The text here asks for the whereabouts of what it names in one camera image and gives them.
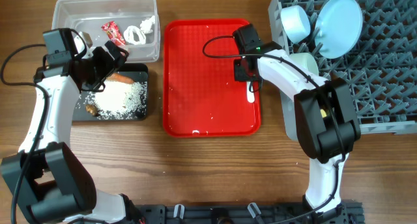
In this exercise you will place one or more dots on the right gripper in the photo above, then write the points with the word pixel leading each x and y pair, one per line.
pixel 238 75

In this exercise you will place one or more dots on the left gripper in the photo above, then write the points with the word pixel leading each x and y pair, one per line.
pixel 100 53

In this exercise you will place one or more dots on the white plastic ring wrapper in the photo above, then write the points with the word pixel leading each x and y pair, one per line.
pixel 134 35

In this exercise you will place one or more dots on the orange carrot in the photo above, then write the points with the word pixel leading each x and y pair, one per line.
pixel 120 78

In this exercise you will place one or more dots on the red snack wrapper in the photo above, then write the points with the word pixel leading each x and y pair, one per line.
pixel 114 34

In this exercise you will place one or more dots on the white plastic spoon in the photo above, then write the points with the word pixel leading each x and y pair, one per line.
pixel 249 92

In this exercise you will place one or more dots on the white tissue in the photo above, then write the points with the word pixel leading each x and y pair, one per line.
pixel 147 24

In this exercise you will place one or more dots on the white rice pile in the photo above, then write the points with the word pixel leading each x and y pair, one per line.
pixel 118 101

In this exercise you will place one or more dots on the mint green bowl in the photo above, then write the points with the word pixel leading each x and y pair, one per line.
pixel 306 61

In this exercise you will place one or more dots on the brown food scrap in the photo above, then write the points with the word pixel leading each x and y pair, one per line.
pixel 92 109

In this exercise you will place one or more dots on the light blue rice bowl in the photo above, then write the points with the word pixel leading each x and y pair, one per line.
pixel 295 23

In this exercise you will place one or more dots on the yellow plastic cup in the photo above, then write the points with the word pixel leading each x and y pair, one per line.
pixel 323 113

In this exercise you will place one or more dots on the light blue plate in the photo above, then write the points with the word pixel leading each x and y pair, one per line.
pixel 340 25

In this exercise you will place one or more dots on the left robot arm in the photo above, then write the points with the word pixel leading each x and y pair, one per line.
pixel 47 181

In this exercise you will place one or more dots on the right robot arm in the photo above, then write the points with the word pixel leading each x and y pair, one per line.
pixel 325 119

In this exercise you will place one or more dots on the grey dishwasher rack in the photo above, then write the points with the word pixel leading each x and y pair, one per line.
pixel 381 67

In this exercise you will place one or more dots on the clear plastic bin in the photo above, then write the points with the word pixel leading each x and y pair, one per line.
pixel 89 15

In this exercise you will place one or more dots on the black plastic tray bin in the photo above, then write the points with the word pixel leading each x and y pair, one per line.
pixel 137 72

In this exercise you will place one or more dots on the red serving tray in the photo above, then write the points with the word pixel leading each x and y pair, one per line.
pixel 200 95

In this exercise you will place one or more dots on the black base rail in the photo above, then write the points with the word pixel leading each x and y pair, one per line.
pixel 345 213

